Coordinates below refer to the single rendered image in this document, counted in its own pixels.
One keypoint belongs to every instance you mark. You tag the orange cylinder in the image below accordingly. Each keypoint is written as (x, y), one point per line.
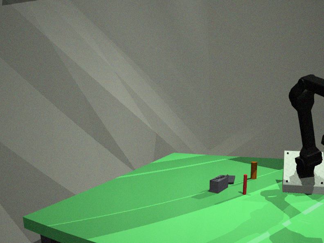
(253, 170)

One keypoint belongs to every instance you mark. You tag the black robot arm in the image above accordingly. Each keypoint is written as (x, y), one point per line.
(301, 97)

